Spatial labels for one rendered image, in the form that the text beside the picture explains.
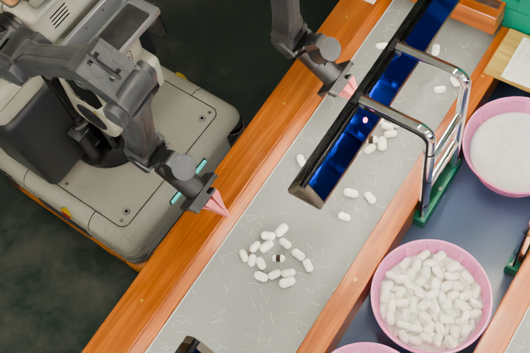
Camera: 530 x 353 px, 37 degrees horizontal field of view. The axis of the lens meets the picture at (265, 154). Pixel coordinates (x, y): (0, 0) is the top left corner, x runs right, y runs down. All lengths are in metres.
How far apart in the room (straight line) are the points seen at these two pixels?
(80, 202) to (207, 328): 0.90
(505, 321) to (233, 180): 0.72
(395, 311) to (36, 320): 1.41
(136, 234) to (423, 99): 1.01
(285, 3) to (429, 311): 0.76
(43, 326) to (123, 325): 0.96
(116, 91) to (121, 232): 1.21
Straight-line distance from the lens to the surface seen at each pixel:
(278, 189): 1.95
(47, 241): 2.92
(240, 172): 1.96
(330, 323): 1.79
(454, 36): 2.17
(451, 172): 1.99
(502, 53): 2.10
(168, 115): 2.66
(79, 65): 1.35
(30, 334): 2.83
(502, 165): 1.99
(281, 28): 1.81
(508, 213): 2.00
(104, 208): 2.57
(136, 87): 1.36
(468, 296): 1.84
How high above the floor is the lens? 2.49
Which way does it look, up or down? 61 degrees down
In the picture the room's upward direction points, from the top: 17 degrees counter-clockwise
